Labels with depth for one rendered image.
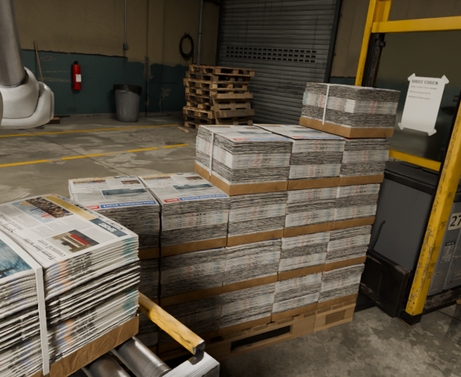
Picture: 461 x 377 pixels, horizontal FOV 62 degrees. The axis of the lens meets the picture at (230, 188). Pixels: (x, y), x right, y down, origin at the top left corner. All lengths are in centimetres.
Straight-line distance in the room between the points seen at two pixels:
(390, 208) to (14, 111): 210
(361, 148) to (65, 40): 725
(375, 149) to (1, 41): 156
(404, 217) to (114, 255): 206
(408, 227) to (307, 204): 90
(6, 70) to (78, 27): 739
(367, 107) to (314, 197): 48
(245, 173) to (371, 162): 71
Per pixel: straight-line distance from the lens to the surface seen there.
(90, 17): 878
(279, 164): 163
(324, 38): 880
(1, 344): 67
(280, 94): 931
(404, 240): 256
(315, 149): 172
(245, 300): 183
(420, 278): 235
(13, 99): 134
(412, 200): 249
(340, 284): 220
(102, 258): 69
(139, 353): 81
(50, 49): 839
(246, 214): 162
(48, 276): 64
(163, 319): 85
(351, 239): 208
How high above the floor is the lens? 133
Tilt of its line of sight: 18 degrees down
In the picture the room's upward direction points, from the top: 5 degrees clockwise
